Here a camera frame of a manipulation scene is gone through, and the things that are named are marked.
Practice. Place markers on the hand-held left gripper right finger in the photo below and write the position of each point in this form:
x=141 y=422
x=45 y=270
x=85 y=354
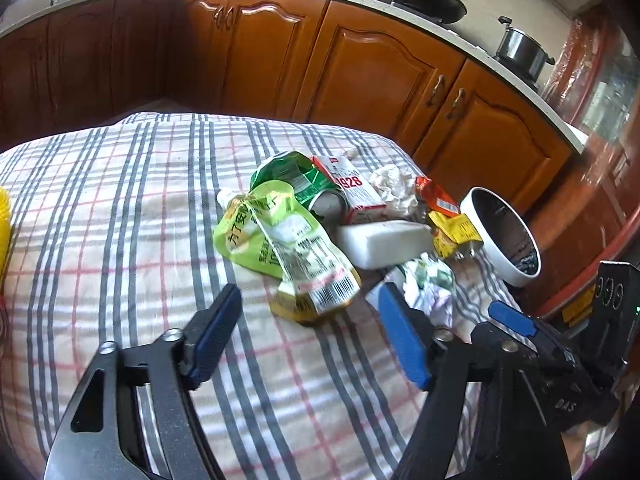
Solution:
x=400 y=335

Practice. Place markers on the crushed dark green carton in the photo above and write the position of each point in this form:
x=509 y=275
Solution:
x=290 y=170

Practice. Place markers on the white kitchen countertop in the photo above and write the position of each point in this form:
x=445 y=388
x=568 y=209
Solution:
x=350 y=0

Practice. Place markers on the plaid tablecloth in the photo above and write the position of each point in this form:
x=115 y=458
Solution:
x=125 y=210

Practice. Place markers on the yellow snack wrapper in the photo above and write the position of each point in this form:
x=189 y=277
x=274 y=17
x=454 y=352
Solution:
x=452 y=232

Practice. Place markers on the steel cooking pot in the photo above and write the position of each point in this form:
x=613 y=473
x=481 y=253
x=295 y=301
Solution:
x=522 y=52

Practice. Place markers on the green printed paper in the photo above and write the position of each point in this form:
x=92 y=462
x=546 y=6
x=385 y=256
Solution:
x=430 y=280

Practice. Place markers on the red framed glass door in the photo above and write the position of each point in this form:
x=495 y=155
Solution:
x=600 y=125

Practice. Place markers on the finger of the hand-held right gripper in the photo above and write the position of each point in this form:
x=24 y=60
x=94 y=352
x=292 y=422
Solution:
x=510 y=316

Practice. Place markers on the yellow plastic object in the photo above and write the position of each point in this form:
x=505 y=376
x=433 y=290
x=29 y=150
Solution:
x=4 y=230

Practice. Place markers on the white round waste bin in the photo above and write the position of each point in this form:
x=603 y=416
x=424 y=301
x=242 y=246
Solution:
x=480 y=240

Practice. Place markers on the light green plastic pouch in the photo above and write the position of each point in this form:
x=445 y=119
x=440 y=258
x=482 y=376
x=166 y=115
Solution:
x=280 y=240

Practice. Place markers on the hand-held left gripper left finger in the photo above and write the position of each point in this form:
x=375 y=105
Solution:
x=215 y=330

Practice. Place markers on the white foam box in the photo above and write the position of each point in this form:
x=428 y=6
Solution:
x=385 y=242

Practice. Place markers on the orange red snack wrapper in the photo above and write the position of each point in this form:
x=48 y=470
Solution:
x=440 y=200

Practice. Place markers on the red and white carton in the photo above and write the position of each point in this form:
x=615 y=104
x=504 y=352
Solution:
x=355 y=190

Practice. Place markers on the wooden kitchen cabinet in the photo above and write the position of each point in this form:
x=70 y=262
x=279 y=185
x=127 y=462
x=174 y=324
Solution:
x=350 y=70

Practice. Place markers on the white tissue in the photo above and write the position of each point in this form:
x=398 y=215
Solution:
x=392 y=185

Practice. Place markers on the yellow box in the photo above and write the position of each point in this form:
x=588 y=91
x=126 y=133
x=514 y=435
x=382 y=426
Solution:
x=577 y=310

